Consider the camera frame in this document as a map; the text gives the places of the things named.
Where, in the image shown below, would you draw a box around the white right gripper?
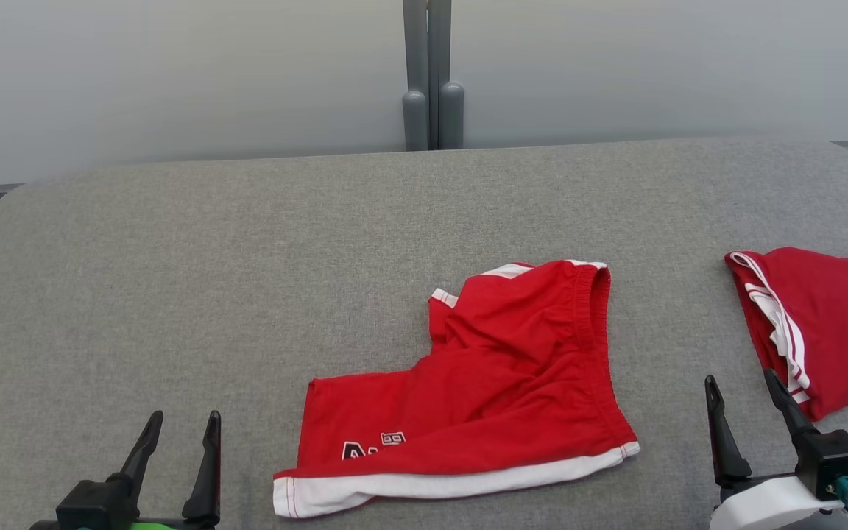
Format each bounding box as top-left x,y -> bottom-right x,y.
704,368 -> 848,530

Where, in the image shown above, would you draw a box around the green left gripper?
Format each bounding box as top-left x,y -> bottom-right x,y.
104,410 -> 222,530

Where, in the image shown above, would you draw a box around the red jersey with white sleeves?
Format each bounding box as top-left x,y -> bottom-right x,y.
724,247 -> 848,423

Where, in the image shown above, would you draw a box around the red shorts with white hem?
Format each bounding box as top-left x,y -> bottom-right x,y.
272,259 -> 641,519

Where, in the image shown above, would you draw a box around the grey fabric sofa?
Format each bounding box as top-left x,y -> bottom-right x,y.
0,136 -> 848,530

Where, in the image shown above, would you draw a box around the grey round-topped post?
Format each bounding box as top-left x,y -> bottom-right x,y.
402,90 -> 430,152
438,82 -> 465,150

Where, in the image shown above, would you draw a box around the grey vertical frame bar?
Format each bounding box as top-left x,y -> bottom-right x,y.
403,0 -> 429,93
428,0 -> 453,148

